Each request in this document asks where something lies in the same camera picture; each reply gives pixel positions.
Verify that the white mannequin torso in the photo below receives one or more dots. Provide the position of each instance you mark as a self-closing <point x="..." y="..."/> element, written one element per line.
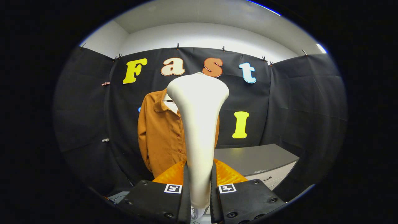
<point x="172" y="105"/>

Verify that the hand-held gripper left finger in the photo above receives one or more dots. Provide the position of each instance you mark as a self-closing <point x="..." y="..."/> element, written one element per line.
<point x="155" y="199"/>

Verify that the black backdrop cloth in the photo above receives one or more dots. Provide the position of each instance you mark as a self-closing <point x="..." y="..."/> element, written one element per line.
<point x="295" y="109"/>

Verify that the small ceiling light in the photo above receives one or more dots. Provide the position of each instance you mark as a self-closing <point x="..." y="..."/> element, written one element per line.
<point x="321" y="48"/>

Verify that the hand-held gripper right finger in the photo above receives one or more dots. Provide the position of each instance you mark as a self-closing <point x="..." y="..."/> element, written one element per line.
<point x="245" y="199"/>

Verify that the orange button shirt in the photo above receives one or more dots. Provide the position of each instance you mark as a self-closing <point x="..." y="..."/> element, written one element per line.
<point x="161" y="137"/>

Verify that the grey cabinet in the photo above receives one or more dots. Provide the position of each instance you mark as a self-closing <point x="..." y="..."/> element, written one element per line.
<point x="255" y="158"/>

